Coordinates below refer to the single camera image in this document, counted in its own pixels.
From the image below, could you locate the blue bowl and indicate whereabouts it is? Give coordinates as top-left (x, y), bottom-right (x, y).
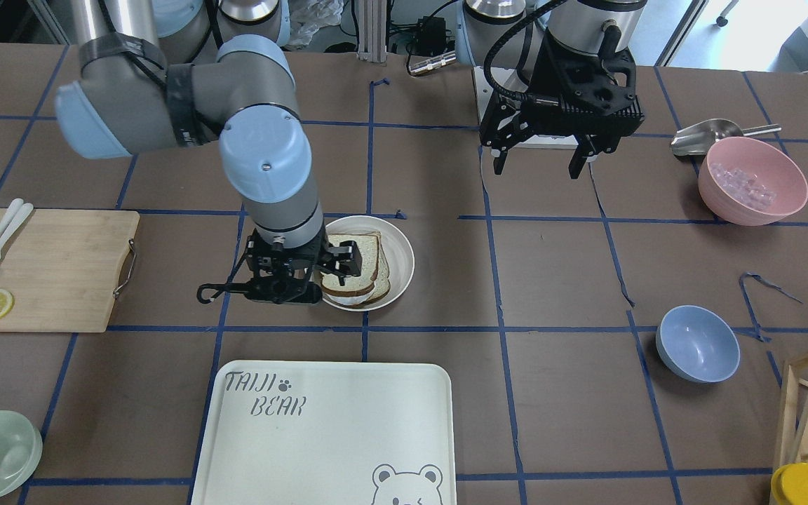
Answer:
top-left (655, 306), bottom-right (741, 384)

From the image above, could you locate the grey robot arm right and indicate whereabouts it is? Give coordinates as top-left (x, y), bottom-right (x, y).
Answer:
top-left (55, 1), bottom-right (363, 304)

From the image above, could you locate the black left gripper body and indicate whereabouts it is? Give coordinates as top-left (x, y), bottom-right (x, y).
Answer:
top-left (480, 32), bottom-right (646, 152)

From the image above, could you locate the yellow cup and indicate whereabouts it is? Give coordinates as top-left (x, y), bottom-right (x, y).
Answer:
top-left (769, 462), bottom-right (808, 504)

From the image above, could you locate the wooden cutting board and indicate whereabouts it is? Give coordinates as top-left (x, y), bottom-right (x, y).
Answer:
top-left (0, 208), bottom-right (139, 333)

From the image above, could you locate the bread slice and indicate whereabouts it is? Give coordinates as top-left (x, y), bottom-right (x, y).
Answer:
top-left (320, 232), bottom-right (381, 297)
top-left (320, 248), bottom-right (391, 307)

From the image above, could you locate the metal scoop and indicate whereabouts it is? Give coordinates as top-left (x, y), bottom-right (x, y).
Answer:
top-left (670, 119), bottom-right (783, 156)

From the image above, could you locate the cream bear tray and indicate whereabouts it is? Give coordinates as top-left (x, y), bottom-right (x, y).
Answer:
top-left (190, 359), bottom-right (457, 504)

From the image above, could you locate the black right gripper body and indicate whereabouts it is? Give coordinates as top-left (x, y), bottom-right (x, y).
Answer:
top-left (238, 232), bottom-right (327, 306)

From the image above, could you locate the pink bowl with ice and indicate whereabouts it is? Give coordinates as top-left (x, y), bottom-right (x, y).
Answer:
top-left (698, 137), bottom-right (808, 226)

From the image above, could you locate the cream round plate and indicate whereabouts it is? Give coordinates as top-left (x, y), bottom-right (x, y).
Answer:
top-left (323, 215), bottom-right (416, 312)

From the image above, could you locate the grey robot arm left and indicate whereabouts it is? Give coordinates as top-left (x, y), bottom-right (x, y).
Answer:
top-left (455, 1), bottom-right (647, 179)

